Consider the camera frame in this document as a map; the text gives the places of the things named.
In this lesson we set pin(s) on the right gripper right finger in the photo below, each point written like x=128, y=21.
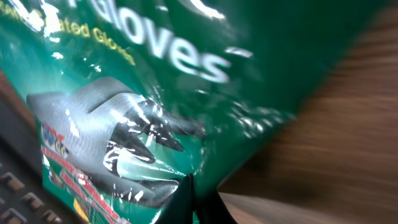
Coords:
x=212, y=210

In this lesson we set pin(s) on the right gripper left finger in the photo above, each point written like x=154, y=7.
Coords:
x=179, y=209

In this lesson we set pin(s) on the green 3M gloves packet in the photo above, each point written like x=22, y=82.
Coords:
x=131, y=96

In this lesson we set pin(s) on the grey plastic mesh basket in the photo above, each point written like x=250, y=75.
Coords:
x=23, y=198

